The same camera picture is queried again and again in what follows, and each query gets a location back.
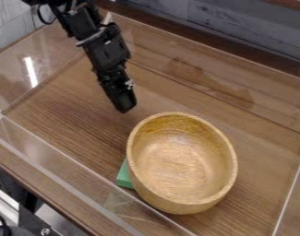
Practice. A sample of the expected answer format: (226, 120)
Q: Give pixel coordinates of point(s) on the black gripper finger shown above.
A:
(131, 98)
(117, 94)

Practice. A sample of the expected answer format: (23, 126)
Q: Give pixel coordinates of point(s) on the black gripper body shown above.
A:
(107, 53)

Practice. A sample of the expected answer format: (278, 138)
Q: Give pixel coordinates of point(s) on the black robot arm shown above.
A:
(72, 13)

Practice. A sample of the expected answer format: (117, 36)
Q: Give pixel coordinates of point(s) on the brown wooden oval bowl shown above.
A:
(181, 161)

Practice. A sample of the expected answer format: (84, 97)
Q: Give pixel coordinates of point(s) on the green block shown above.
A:
(123, 177)

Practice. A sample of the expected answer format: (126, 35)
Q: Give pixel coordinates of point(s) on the clear acrylic tray wall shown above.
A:
(63, 135)

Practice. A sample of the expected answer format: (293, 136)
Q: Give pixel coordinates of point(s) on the black metal bracket with bolt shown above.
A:
(34, 224)

